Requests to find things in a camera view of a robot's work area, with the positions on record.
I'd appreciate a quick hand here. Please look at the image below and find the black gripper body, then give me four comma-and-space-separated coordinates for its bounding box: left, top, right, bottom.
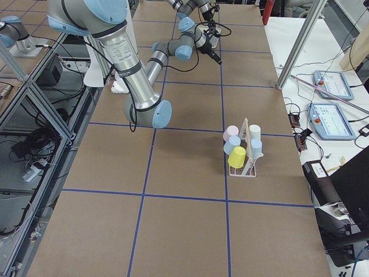
200, 7, 213, 21
197, 33, 215, 57

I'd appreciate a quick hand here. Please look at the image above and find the pink plastic cup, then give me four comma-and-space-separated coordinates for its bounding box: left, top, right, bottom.
223, 125, 239, 142

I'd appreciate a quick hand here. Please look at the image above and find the cream white cup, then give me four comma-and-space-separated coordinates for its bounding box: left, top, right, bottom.
248, 124, 261, 140

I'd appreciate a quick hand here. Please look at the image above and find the light blue cup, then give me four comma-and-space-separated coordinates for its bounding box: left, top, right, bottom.
223, 136, 241, 155
250, 138, 263, 159

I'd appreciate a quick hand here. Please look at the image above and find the yellow plastic cup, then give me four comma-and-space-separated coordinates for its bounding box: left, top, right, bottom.
228, 146, 246, 169

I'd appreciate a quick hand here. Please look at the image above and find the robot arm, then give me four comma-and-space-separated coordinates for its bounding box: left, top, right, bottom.
166, 0, 213, 22
47, 0, 221, 129

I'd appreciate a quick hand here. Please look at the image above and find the cream plastic tray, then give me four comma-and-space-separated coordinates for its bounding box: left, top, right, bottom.
209, 27, 221, 49

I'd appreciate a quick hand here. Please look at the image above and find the red fire extinguisher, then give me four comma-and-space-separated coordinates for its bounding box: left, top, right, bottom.
262, 0, 274, 26

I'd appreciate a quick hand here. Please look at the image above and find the far teach pendant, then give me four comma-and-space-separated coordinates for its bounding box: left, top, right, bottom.
313, 70, 354, 100

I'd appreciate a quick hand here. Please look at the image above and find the teach pendant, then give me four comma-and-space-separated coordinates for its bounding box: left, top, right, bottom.
313, 70, 354, 100
307, 103, 356, 141

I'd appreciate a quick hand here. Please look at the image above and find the near teach pendant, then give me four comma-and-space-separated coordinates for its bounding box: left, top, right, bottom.
307, 103, 356, 141

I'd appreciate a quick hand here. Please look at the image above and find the long metal grabber stick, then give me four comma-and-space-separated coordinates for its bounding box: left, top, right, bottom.
290, 75, 369, 115

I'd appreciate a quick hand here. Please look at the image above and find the black computer monitor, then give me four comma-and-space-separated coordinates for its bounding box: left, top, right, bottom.
330, 148, 368, 225

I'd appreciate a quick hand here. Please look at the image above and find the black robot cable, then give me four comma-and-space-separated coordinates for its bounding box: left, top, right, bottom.
83, 20, 232, 133

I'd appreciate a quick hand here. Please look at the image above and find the wooden rack handle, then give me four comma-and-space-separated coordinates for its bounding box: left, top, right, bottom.
244, 118, 253, 161

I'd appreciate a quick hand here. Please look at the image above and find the aluminium frame post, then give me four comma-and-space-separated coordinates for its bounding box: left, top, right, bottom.
276, 0, 327, 90

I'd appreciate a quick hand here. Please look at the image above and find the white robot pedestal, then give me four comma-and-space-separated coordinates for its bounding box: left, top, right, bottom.
84, 1, 155, 102

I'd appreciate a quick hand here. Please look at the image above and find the white wire cup rack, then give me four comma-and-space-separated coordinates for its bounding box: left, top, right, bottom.
227, 121, 263, 177

